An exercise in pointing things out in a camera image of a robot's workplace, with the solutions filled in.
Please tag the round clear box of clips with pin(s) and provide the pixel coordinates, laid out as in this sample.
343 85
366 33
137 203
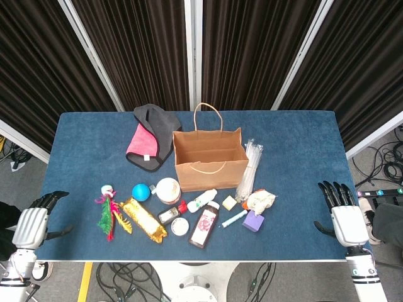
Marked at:
180 226

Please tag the yellow sponge cube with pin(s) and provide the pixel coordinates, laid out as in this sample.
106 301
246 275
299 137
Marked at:
229 203

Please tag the white metal frame post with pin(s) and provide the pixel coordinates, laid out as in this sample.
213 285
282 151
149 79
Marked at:
301 53
92 53
192 53

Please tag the dark trouser leg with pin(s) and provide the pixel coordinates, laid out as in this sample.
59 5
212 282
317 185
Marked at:
390 223
7 220

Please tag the white metal frame rail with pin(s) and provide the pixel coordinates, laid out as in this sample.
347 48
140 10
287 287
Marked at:
374 141
23 141

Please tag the green white marker pen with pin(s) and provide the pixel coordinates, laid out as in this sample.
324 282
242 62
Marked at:
233 219

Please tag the gold foil packet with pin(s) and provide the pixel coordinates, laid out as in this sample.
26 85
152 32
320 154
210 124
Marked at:
143 220

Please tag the white wrapper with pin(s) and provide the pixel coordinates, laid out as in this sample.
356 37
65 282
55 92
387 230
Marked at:
259 201

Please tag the brown paper bag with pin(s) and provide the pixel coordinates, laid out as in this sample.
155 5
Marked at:
207 176

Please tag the purple foam cube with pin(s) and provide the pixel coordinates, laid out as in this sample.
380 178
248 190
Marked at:
252 221

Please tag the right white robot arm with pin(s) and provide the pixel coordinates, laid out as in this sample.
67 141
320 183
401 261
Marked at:
366 283

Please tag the white bottle green label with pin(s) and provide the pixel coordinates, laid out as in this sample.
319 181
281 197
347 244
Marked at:
201 200

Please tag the clear jar of rubber bands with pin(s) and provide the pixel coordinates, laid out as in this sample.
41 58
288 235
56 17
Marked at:
168 190

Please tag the yellow floor tape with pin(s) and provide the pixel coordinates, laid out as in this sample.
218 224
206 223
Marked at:
85 283

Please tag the bundle of clear straws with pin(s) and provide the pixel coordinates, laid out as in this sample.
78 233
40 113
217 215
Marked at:
252 157

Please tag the dark pleated curtain panel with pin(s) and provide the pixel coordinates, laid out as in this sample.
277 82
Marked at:
252 47
135 47
362 63
31 63

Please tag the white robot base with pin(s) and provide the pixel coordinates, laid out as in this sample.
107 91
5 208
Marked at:
195 283

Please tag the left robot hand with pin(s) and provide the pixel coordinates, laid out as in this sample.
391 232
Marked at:
30 226

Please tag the white black sneaker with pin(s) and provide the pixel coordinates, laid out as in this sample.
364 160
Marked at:
44 272

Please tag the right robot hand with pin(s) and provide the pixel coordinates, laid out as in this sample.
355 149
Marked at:
349 223

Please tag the blue felt table cover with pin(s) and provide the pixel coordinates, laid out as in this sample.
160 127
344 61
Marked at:
299 157

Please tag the colourful feather toy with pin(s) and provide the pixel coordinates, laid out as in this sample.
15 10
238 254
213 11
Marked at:
108 217

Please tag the grey and pink cloth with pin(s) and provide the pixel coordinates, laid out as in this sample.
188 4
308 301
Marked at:
163 126

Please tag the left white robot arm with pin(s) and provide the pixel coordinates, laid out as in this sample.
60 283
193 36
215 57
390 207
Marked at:
14 267

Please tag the blue ball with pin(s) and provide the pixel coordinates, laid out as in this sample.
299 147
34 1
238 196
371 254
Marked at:
140 192

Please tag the brown bottle pink flower label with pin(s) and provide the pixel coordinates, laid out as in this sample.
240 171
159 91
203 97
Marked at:
203 226

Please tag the black ink bottle red cap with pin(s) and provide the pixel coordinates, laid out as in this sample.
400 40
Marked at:
168 215

